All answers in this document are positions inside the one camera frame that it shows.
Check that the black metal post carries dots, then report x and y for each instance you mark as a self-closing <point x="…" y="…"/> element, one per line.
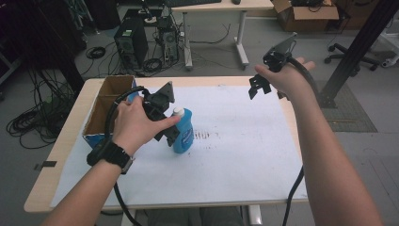
<point x="357" y="50"/>

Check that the open cardboard box blue sides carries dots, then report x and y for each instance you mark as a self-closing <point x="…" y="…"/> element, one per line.
<point x="106" y="106"/>

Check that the black keyboard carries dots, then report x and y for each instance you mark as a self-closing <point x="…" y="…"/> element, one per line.
<point x="191" y="2"/>

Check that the dark furniture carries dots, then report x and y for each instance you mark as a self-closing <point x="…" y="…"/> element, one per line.
<point x="47" y="37"/>

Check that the white paper mat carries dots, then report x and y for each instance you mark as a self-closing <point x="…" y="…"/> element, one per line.
<point x="235" y="150"/>

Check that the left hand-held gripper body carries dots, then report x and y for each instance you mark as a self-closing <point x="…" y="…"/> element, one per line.
<point x="160" y="100"/>

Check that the white desk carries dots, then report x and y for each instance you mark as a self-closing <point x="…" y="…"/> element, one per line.
<point x="219" y="6"/>

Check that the blue bottle with white cap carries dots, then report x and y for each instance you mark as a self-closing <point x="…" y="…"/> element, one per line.
<point x="184" y="133"/>

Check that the black computer tower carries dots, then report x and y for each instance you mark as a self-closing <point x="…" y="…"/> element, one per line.
<point x="130" y="40"/>

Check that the black office chair base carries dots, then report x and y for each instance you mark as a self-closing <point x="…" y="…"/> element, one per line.
<point x="351" y="55"/>

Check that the black computer mouse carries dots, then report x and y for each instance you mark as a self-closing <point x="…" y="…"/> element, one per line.
<point x="236" y="1"/>

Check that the white table leg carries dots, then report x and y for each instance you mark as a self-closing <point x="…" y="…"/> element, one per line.
<point x="254" y="216"/>

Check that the brown cardboard box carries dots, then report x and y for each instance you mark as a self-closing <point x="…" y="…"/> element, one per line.
<point x="301" y="15"/>

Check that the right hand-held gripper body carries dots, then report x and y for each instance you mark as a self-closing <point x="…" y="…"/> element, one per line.
<point x="279" y="56"/>

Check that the person's left hand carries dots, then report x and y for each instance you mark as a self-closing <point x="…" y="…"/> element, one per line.
<point x="131" y="125"/>

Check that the person's right hand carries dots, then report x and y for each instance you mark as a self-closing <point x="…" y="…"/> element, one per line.
<point x="291" y="81"/>

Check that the dark floor mat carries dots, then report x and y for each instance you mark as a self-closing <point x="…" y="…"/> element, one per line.
<point x="351" y="119"/>

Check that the grey computer tower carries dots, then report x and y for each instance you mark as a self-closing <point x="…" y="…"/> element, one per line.
<point x="169" y="42"/>

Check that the black wristwatch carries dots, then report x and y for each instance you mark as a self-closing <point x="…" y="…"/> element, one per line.
<point x="114" y="155"/>

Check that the black tape strip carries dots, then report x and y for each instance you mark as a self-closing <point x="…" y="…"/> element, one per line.
<point x="47" y="164"/>

